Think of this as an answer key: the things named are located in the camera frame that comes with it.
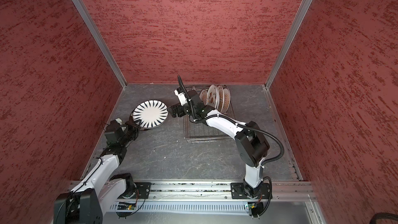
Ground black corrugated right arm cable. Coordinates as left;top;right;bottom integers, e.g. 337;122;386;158
177;74;285;217

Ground aluminium corner post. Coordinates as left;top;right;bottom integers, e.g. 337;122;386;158
265;0;313;90
72;0;127;89

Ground metal wire dish rack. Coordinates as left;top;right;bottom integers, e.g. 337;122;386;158
183;85;236;144

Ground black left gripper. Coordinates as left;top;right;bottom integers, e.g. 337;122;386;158
120;118;142;145

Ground base circuit board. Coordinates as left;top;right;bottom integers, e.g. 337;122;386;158
116;202;137;218
245;202;264;218

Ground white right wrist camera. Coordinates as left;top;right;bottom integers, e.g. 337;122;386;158
174;88;188;106

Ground right base circuit board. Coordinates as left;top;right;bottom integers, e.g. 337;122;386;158
245;202;264;218

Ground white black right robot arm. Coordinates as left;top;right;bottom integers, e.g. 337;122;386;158
167;99;269;199

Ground white plate blue ray pattern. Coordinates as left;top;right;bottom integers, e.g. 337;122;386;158
131;100;169;129

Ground orange sunburst green rim plate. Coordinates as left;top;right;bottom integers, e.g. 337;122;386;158
221;88;231;114

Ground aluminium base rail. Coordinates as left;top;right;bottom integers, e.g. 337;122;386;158
107;180;320;219

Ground left base circuit board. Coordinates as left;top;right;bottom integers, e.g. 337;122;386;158
116;202;137;218

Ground white plate blue rim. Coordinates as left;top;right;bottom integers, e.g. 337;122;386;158
207;85;220;109

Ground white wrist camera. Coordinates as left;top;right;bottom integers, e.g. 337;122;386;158
174;88;188;106
116;118;123;125

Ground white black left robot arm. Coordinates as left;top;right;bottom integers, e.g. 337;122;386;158
53;119;141;224

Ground white plate red flowers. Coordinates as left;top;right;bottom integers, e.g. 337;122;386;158
199;89;207;105

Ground aluminium corner post left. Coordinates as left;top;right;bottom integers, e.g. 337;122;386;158
72;0;127;89

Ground brown striped rim plate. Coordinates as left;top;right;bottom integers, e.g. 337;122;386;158
131;106;168;129

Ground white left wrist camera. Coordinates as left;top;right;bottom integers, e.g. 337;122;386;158
116;118;123;125

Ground aluminium corner post right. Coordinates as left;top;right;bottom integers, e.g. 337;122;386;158
265;0;313;90

